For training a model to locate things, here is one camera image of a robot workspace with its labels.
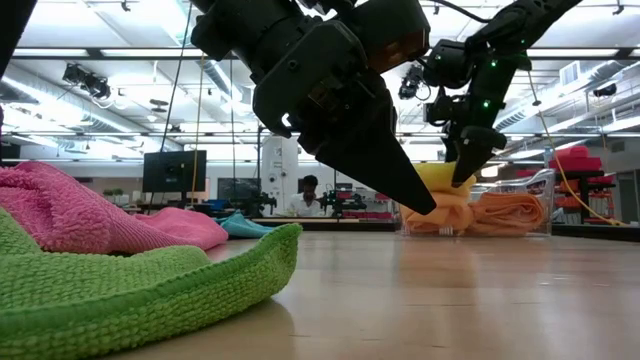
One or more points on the blue microfiber towel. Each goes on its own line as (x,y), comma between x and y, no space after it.
(245,227)

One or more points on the clear plastic bin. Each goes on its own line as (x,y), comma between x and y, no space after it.
(547,200)

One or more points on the black overhead camera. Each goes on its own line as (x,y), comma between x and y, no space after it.
(90,82)
(411,82)

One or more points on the pink microfiber towel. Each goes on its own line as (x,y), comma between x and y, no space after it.
(75,215)

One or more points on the green microfiber towel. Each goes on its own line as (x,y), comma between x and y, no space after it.
(125,290)

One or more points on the yellow microfiber towel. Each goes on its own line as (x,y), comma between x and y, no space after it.
(440,177)

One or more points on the black overhead frame beam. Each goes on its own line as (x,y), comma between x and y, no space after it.
(100,52)

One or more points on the black computer monitor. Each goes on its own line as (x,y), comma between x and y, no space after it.
(175,172)

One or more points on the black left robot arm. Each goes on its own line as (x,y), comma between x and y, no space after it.
(10,25)

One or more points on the person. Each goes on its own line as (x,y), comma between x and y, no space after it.
(305,200)

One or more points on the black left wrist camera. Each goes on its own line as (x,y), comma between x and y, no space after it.
(395,30)

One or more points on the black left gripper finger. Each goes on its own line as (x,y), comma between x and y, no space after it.
(385,165)

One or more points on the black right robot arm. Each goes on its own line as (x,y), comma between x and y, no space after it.
(520,20)

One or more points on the black background table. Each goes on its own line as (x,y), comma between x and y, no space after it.
(575,176)

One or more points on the red plastic crate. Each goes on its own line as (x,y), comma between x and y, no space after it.
(575,162)

